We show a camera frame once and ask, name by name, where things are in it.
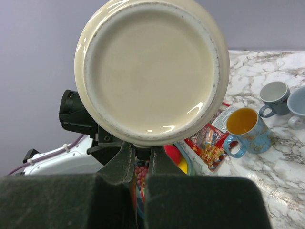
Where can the red candy bag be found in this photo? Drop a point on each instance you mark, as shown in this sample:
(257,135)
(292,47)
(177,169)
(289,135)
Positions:
(207,143)

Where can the red apple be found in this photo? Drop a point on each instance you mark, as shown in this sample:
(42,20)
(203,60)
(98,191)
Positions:
(173,153)

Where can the dark blue-grey mug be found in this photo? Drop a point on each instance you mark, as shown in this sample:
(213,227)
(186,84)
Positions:
(275,96)

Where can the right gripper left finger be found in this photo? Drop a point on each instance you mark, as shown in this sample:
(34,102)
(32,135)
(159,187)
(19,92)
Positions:
(102,200)

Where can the teal plastic fruit bowl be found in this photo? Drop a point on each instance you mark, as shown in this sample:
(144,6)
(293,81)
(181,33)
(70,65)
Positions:
(140,191)

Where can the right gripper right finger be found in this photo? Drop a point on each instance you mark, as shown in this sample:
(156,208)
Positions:
(174,200)

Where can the blue butterfly mug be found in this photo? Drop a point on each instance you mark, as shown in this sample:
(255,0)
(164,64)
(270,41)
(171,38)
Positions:
(246,127)

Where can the cream mug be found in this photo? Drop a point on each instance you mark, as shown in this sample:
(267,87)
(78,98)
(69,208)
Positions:
(151,72)

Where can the purple grapes in bowl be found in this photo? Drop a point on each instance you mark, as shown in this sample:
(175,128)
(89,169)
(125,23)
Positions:
(141,172)

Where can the yellow lemon upper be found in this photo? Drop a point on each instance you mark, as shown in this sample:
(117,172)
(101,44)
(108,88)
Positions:
(183,166)

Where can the grey-blue mug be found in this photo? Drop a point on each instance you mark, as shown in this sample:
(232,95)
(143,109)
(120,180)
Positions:
(296,105)

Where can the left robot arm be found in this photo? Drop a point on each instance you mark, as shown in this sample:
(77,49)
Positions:
(93,149)

